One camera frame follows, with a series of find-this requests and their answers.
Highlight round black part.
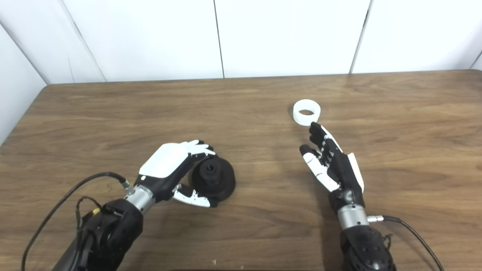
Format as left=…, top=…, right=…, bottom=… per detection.
left=188, top=157, right=236, bottom=204

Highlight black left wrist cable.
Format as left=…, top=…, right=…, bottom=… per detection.
left=21, top=172, right=133, bottom=271

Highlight thin wire on left arm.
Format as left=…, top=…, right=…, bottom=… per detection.
left=75, top=196, right=103, bottom=231

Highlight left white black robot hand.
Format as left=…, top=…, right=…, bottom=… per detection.
left=124, top=140, right=218, bottom=215

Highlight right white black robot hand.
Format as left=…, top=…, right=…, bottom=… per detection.
left=300, top=122, right=371, bottom=230

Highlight white ring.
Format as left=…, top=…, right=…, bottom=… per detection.
left=293, top=99, right=321, bottom=126

